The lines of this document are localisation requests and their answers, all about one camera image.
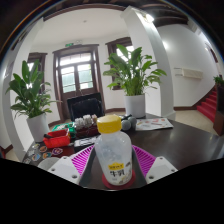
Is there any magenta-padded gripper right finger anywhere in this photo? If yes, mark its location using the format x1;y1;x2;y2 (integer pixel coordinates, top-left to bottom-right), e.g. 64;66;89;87
131;144;179;190

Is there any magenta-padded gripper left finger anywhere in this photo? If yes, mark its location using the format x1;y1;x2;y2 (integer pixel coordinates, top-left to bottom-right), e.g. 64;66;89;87
47;143;105;190

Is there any yellow-capped milk bottle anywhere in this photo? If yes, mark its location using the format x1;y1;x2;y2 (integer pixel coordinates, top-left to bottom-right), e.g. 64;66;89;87
94;114;135;187

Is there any red plastic basket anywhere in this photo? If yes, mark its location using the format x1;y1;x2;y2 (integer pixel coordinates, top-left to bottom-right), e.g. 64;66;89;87
42;127;72;150

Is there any black flat device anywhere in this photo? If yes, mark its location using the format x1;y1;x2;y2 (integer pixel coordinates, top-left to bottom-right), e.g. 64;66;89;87
73;135;100;148

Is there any green box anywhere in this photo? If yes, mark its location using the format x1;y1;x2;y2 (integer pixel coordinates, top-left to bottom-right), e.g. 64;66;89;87
51;122;76;133

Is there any flat round red coaster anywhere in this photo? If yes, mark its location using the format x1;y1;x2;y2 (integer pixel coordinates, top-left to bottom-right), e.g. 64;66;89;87
101;169;137;191

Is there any printed paper leaflet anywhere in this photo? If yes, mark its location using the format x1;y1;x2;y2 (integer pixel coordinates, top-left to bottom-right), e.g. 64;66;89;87
134;117;175;132

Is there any tray of wrapped snacks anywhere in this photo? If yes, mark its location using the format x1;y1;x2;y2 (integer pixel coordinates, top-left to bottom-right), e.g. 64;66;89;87
73;113;100;138

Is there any grey microphone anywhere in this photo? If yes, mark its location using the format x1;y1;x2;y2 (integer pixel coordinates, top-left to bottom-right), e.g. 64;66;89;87
120;114;138;131

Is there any black chair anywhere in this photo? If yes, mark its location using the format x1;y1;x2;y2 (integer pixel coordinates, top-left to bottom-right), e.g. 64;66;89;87
66;92;106;122

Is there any red carpeted staircase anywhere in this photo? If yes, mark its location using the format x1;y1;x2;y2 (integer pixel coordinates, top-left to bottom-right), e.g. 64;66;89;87
196;85;222;124

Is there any leafy plant in white pot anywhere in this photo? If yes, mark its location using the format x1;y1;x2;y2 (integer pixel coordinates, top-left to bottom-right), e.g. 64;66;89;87
102;43;168;119
4;59;58;143

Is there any brown double door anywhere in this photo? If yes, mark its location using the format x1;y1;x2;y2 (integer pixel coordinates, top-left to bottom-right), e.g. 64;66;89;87
52;43;105;122

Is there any brown-framed window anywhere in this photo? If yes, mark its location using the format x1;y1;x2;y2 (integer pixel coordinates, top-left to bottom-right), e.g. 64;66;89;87
26;51;49;94
105;36;135;91

